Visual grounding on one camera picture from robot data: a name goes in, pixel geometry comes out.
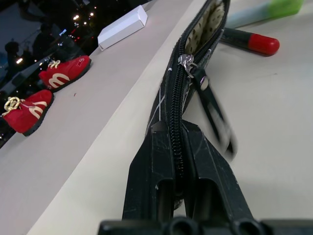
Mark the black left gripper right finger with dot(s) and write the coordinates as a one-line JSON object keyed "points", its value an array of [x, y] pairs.
{"points": [[215, 176]]}

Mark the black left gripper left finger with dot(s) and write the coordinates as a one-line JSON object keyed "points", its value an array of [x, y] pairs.
{"points": [[149, 171]]}

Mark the black grid zipper pouch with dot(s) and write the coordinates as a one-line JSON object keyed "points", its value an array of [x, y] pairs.
{"points": [[178, 98]]}

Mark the red capped black marker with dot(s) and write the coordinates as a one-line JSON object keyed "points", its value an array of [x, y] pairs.
{"points": [[254, 41]]}

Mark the green highlighter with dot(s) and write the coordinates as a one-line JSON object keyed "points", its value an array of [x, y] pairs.
{"points": [[269, 9]]}

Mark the red toy shoe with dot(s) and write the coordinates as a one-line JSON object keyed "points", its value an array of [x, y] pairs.
{"points": [[64, 73], [27, 111]]}

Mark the small white box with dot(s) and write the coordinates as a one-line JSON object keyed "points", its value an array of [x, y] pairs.
{"points": [[122, 29]]}

